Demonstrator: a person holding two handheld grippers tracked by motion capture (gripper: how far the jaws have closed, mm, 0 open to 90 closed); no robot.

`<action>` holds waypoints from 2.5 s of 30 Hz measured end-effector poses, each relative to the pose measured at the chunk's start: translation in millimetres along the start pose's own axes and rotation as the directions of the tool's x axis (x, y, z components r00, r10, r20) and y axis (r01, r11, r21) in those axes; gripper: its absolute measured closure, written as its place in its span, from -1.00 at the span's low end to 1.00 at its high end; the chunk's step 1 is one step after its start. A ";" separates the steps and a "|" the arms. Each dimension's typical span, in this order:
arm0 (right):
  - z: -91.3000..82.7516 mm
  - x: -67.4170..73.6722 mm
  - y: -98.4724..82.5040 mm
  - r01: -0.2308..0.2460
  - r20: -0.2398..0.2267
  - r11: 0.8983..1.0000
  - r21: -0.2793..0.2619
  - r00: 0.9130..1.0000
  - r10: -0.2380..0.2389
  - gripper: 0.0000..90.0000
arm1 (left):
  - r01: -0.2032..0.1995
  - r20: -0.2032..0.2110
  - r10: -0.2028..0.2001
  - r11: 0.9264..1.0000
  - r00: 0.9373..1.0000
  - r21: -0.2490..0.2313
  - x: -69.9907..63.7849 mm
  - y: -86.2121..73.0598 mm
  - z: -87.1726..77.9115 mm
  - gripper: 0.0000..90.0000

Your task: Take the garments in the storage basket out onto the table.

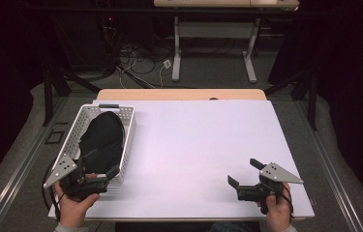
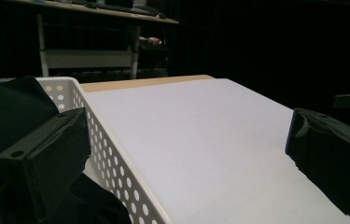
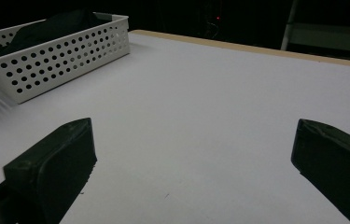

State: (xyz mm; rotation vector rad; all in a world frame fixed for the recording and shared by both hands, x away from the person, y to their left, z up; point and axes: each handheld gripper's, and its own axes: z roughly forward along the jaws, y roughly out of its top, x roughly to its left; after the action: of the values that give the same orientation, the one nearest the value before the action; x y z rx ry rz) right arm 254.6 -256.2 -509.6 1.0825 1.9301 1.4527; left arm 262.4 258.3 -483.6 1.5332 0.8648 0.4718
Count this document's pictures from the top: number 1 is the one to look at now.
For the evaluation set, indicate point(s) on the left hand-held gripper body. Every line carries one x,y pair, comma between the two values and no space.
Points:
62,168

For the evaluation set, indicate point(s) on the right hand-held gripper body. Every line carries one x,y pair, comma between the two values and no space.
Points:
274,174

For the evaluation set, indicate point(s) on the white perforated basket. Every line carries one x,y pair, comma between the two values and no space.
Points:
72,141

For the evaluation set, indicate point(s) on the black cloth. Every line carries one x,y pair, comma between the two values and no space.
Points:
105,138

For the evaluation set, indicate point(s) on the person's right hand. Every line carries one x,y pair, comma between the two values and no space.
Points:
278,211

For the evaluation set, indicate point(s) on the person's left hand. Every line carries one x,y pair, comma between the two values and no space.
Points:
72,206

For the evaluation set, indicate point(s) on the black metal stand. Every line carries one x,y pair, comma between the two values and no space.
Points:
56,83
305,93

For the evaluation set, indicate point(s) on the dark curtain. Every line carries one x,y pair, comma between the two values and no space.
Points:
5,90
347,90

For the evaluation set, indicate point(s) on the white power strip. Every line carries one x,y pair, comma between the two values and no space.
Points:
167,63

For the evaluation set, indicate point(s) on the white-legged desk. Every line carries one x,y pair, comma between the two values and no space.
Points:
216,30

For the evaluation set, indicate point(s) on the metal floor rail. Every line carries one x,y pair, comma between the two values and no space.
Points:
21,167
330,164

